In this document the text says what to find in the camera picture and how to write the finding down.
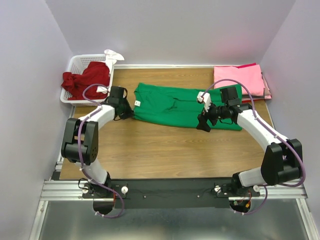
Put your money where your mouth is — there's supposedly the green t shirt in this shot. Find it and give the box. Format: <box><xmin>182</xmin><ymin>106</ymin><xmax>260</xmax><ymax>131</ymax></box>
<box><xmin>132</xmin><ymin>82</ymin><xmax>244</xmax><ymax>131</ymax></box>

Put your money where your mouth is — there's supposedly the dark red t shirt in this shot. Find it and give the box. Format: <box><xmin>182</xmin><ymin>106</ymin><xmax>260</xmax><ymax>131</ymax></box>
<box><xmin>61</xmin><ymin>61</ymin><xmax>110</xmax><ymax>101</ymax></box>

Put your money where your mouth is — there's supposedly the white t shirt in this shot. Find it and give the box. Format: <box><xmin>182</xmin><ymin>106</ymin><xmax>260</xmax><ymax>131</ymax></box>
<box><xmin>96</xmin><ymin>49</ymin><xmax>125</xmax><ymax>94</ymax></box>

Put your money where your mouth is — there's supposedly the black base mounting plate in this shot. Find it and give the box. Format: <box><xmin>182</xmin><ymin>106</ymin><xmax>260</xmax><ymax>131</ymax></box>
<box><xmin>78</xmin><ymin>177</ymin><xmax>260</xmax><ymax>209</ymax></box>

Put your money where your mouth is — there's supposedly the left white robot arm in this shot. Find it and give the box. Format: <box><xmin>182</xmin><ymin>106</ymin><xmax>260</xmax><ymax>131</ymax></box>
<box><xmin>61</xmin><ymin>86</ymin><xmax>134</xmax><ymax>198</ymax></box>

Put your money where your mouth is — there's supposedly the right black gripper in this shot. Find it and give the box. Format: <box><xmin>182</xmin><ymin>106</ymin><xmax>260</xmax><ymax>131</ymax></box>
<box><xmin>195</xmin><ymin>98</ymin><xmax>228</xmax><ymax>132</ymax></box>

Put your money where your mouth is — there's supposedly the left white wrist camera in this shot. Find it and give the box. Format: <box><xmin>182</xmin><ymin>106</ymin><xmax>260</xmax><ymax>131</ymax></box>
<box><xmin>196</xmin><ymin>91</ymin><xmax>212</xmax><ymax>112</ymax></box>

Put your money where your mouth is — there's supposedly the folded shirts stack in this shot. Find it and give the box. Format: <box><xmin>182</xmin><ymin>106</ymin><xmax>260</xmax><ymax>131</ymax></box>
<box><xmin>237</xmin><ymin>62</ymin><xmax>272</xmax><ymax>100</ymax></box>

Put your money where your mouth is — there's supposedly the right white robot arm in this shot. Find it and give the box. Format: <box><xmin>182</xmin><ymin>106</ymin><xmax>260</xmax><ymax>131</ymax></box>
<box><xmin>196</xmin><ymin>85</ymin><xmax>306</xmax><ymax>196</ymax></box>

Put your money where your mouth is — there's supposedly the white plastic laundry basket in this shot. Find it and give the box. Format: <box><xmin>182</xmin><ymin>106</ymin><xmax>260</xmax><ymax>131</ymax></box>
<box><xmin>60</xmin><ymin>54</ymin><xmax>114</xmax><ymax>107</ymax></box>

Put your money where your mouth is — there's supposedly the aluminium frame rail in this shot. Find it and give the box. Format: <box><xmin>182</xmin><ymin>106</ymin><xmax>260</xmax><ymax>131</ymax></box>
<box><xmin>28</xmin><ymin>107</ymin><xmax>313</xmax><ymax>240</ymax></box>

